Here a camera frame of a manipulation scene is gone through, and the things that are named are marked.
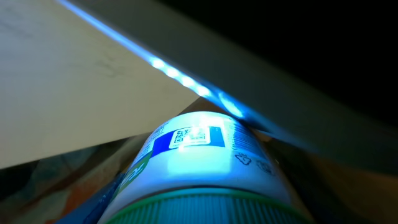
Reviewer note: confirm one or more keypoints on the blue Oreo cookie pack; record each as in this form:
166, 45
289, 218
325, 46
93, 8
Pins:
92, 209

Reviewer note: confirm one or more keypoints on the green lidded white jar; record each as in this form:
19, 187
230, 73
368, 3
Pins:
204, 167

